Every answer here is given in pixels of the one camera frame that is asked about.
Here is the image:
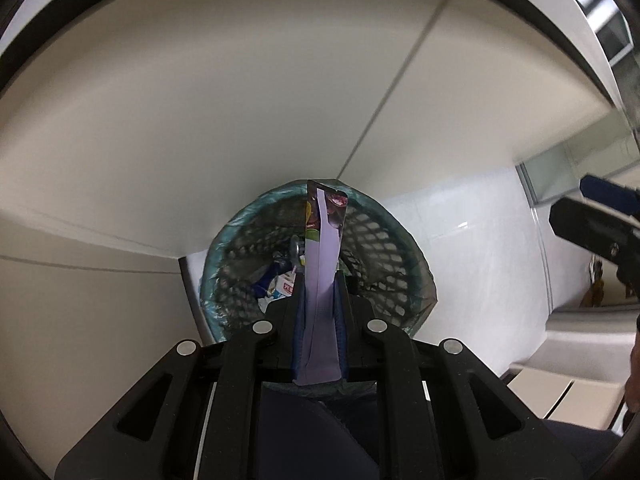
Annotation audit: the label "black mesh trash bin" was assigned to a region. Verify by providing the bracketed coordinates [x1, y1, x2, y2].
[200, 178, 439, 347]

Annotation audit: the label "purple snack wrapper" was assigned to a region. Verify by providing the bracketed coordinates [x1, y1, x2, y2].
[291, 179, 349, 386]

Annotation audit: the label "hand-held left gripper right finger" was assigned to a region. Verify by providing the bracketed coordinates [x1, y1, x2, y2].
[335, 271, 584, 480]

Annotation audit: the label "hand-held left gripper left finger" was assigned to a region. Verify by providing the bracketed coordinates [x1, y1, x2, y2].
[55, 279, 307, 480]

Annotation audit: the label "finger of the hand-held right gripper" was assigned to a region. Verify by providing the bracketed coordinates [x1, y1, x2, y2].
[579, 174, 640, 217]
[548, 196, 640, 267]

